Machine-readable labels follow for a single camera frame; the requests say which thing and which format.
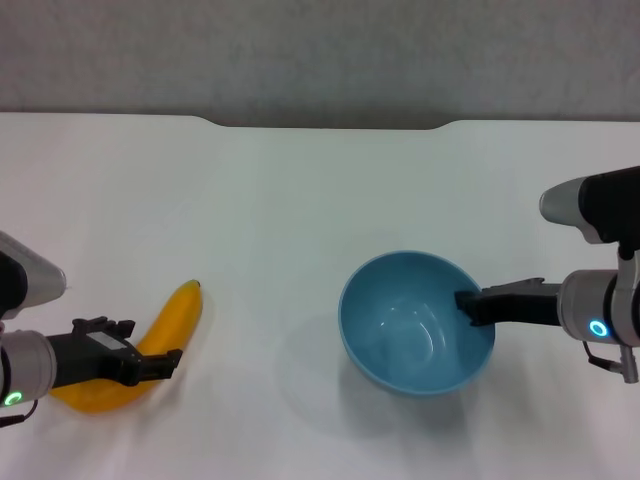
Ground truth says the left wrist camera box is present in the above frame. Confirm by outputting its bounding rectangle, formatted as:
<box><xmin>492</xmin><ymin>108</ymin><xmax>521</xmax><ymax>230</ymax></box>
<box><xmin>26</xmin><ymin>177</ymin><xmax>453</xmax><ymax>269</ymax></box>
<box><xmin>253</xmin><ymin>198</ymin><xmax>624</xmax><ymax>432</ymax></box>
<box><xmin>0</xmin><ymin>230</ymin><xmax>68</xmax><ymax>322</ymax></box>

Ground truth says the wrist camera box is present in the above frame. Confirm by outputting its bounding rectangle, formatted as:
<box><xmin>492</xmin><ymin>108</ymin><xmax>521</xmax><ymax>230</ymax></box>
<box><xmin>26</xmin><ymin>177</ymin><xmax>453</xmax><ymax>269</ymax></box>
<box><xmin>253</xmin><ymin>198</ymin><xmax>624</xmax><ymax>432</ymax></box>
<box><xmin>0</xmin><ymin>230</ymin><xmax>68</xmax><ymax>322</ymax></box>
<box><xmin>538</xmin><ymin>165</ymin><xmax>640</xmax><ymax>292</ymax></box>

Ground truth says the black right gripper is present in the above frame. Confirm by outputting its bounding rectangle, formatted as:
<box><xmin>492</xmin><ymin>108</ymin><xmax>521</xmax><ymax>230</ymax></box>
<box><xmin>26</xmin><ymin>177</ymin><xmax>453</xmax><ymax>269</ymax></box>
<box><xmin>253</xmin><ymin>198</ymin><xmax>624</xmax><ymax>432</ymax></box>
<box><xmin>455</xmin><ymin>276</ymin><xmax>563</xmax><ymax>328</ymax></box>

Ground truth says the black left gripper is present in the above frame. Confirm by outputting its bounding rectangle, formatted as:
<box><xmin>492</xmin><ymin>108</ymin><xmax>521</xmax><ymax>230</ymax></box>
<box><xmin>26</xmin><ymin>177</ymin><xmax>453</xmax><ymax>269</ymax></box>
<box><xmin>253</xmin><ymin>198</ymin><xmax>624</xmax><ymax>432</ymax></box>
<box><xmin>47</xmin><ymin>315</ymin><xmax>184</xmax><ymax>389</ymax></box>

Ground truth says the blue plastic bowl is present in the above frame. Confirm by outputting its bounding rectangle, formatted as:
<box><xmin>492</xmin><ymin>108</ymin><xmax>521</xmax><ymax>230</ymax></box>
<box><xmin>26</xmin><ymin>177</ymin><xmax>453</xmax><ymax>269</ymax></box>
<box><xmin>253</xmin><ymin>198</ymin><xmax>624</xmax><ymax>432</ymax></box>
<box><xmin>338</xmin><ymin>250</ymin><xmax>498</xmax><ymax>398</ymax></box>

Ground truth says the yellow banana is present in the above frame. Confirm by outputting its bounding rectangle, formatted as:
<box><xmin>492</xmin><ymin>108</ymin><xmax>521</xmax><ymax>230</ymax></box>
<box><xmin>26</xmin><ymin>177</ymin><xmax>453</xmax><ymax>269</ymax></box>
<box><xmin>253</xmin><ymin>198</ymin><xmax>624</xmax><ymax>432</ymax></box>
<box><xmin>49</xmin><ymin>278</ymin><xmax>204</xmax><ymax>414</ymax></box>

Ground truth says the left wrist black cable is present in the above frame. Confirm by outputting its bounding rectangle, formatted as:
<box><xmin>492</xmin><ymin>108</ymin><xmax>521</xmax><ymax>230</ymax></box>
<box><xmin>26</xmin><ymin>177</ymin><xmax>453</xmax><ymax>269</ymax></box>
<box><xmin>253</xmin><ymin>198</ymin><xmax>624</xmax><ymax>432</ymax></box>
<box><xmin>0</xmin><ymin>398</ymin><xmax>39</xmax><ymax>428</ymax></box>

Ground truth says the right wrist cable connector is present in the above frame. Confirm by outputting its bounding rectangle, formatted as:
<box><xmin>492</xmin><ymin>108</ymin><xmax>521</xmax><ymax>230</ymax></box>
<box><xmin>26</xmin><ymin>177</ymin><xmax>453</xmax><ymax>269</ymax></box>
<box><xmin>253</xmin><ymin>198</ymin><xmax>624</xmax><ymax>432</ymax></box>
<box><xmin>585</xmin><ymin>342</ymin><xmax>640</xmax><ymax>385</ymax></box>

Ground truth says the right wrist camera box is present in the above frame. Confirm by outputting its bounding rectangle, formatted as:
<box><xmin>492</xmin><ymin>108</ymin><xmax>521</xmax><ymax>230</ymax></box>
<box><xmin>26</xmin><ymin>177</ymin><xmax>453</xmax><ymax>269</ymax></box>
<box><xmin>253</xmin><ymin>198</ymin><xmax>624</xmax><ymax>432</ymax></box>
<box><xmin>538</xmin><ymin>165</ymin><xmax>640</xmax><ymax>292</ymax></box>

